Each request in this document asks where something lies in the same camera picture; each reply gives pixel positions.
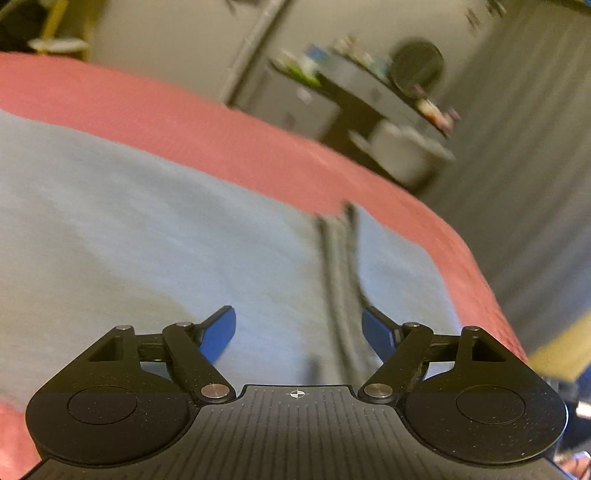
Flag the grey curtain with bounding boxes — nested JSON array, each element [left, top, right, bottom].
[[416, 0, 591, 354]]

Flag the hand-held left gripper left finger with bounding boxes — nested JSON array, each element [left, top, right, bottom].
[[88, 305, 237, 404]]

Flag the round black-framed mirror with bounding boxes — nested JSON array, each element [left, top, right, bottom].
[[391, 39, 445, 99]]

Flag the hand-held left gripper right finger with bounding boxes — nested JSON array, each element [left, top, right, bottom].
[[361, 305, 507, 404]]

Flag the grey sweat pants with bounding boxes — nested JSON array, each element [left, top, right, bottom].
[[0, 111, 459, 407]]

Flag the pink ribbed blanket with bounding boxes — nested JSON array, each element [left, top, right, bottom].
[[0, 51, 528, 480]]

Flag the white shell-back chair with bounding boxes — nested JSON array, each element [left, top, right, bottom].
[[348, 121, 456, 186]]

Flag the grey vanity table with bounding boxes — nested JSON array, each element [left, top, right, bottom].
[[270, 44, 462, 160]]

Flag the yellow-legged side table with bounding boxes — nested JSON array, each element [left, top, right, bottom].
[[27, 0, 94, 62]]

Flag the grey bedside cabinet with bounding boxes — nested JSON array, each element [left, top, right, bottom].
[[240, 60, 343, 139]]

